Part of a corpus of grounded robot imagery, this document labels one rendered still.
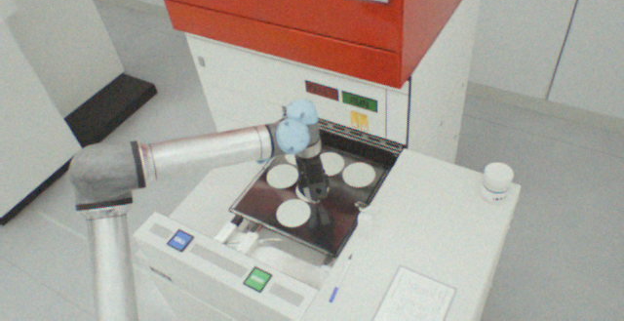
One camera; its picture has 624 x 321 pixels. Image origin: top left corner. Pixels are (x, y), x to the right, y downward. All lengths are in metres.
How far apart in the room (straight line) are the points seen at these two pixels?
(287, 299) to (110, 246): 0.43
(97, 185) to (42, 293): 1.83
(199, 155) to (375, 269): 0.53
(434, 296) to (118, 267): 0.71
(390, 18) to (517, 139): 1.92
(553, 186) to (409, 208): 1.54
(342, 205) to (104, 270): 0.68
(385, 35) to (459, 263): 0.59
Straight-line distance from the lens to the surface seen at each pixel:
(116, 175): 1.00
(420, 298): 1.24
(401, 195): 1.41
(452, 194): 1.42
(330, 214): 1.45
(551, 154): 2.98
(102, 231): 1.13
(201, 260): 1.36
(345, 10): 1.26
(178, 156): 1.01
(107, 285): 1.15
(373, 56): 1.29
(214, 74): 1.81
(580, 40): 2.92
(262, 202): 1.51
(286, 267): 1.39
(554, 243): 2.61
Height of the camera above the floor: 2.06
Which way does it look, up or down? 45 degrees down
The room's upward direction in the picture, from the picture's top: 8 degrees counter-clockwise
